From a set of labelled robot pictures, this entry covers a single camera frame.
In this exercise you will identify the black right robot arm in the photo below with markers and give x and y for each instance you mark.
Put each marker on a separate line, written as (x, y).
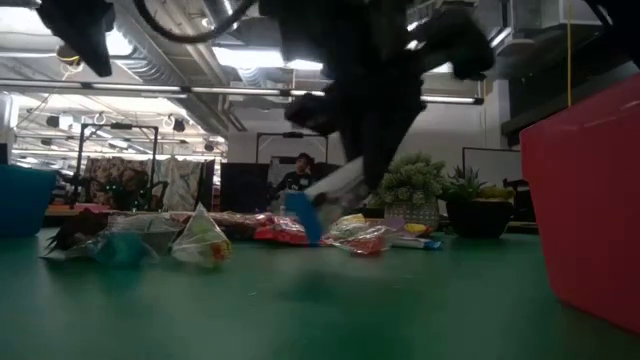
(460, 45)

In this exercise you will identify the red Skittles pack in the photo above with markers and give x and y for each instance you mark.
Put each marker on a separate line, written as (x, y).
(280, 232)

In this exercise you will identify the black partition panel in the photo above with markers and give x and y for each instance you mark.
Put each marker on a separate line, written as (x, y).
(245, 187)

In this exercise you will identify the pale patterned cloth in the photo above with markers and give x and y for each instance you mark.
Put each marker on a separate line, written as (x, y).
(177, 185)

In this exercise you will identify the yellow green fruit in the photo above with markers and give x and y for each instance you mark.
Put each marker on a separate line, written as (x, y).
(497, 192)

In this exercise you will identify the blue plastic bin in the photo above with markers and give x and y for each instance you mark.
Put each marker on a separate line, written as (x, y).
(25, 200)

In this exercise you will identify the pale green potted succulent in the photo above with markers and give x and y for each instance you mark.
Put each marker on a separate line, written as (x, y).
(415, 185)

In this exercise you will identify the rectangular metal air duct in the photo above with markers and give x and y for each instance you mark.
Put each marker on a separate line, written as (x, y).
(550, 15)

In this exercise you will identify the clear bag teal gummies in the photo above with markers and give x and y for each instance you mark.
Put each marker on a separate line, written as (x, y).
(125, 249)

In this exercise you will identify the person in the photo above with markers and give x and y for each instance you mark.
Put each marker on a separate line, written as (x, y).
(300, 180)

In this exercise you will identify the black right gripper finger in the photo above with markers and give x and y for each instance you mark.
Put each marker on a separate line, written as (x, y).
(390, 145)
(362, 150)

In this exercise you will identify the floral patterned cloth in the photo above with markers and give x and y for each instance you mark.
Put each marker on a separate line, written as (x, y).
(115, 167)

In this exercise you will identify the black camera rig frame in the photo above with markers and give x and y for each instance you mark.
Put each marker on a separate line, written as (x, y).
(292, 134)

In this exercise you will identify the dark chair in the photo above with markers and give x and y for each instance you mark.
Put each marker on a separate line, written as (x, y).
(522, 200)

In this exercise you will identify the yellow candy pack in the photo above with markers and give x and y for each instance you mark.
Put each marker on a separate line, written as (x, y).
(417, 229)

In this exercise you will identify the silver round ventilation duct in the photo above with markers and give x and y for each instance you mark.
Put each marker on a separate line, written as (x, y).
(150, 65)

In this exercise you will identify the black metal frame stand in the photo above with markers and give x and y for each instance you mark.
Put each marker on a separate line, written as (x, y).
(80, 160)

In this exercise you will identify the black overhead beam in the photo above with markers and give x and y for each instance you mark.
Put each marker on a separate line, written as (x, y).
(575, 95)

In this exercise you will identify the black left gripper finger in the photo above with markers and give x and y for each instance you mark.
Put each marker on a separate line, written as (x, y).
(102, 50)
(75, 37)

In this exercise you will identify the dark background robot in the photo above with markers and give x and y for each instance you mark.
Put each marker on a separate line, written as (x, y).
(125, 197)

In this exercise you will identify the clear bag red gummies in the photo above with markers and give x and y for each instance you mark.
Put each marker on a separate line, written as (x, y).
(367, 242)

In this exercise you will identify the red plastic bin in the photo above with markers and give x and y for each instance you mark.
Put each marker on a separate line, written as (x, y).
(590, 200)

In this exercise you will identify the black ceiling spotlight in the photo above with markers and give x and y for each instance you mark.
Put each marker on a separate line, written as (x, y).
(179, 126)

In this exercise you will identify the Hershey's cookies creme bar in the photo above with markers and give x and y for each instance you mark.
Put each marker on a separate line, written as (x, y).
(310, 215)
(417, 243)

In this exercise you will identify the wooden side table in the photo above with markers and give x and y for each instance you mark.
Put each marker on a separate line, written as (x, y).
(60, 214)

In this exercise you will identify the whiteboard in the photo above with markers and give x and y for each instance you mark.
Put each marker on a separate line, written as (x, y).
(492, 167)

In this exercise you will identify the long ceiling light bar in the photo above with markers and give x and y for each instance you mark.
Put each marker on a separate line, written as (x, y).
(140, 87)

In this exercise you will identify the dark potted spiky plant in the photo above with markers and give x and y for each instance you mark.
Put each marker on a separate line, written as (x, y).
(475, 215)

